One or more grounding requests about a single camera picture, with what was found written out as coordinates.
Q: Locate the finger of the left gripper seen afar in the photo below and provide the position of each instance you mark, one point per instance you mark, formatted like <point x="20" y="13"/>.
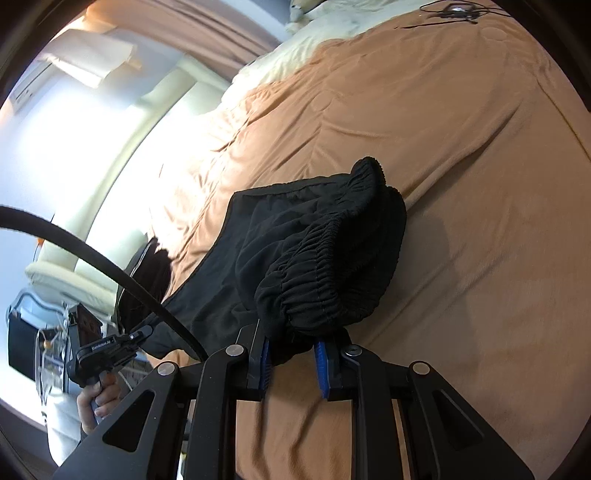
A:
<point x="139" y="335"/>

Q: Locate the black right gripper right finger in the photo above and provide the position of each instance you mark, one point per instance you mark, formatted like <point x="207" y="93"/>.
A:
<point x="409" y="422"/>

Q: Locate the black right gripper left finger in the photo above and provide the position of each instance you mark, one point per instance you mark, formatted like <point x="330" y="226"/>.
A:
<point x="180" y="422"/>

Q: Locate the black pants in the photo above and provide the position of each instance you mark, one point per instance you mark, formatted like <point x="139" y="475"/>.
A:
<point x="300" y="259"/>

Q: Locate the left hand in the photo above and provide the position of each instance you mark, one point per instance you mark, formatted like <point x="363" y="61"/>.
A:
<point x="97" y="401"/>

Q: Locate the cream padded headboard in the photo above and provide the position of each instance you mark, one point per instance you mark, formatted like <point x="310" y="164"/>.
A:
<point x="115" y="209"/>

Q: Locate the cream bed sheet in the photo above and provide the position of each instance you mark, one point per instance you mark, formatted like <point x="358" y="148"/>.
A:
<point x="295" y="50"/>

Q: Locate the white cloth hanging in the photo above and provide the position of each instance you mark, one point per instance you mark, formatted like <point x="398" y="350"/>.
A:
<point x="90" y="57"/>

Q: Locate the white air conditioner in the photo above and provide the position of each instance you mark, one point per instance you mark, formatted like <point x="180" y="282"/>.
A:
<point x="30" y="83"/>

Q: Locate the orange blanket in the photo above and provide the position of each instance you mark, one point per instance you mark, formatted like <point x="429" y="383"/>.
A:
<point x="489" y="144"/>

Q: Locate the pink curtain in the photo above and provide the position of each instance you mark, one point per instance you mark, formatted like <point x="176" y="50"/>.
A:
<point x="218" y="36"/>

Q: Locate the beige plush toy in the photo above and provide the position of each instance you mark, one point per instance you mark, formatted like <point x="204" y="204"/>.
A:
<point x="300" y="14"/>

